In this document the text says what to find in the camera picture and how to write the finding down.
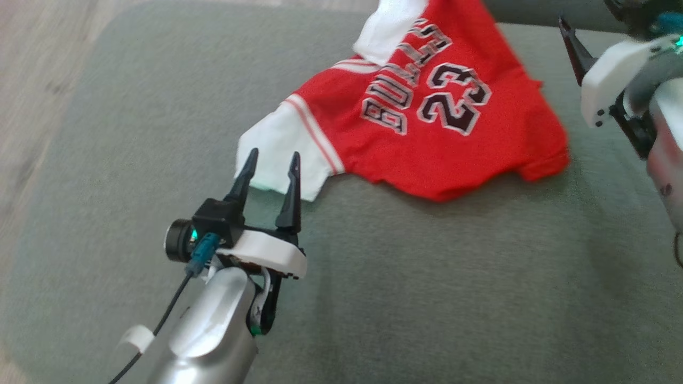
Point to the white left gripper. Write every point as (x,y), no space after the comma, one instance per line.
(272,253)

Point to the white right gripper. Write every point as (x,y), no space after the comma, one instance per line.
(608,74)

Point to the red basketball jersey number 23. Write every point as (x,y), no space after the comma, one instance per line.
(453,149)

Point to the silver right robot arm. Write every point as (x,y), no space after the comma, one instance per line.
(667,149)

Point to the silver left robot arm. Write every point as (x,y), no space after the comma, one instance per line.
(213,330)

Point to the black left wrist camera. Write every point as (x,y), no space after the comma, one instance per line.
(216,218)

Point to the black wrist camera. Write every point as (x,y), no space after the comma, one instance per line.
(216,218)
(637,13)

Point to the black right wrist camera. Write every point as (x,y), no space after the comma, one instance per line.
(637,13)

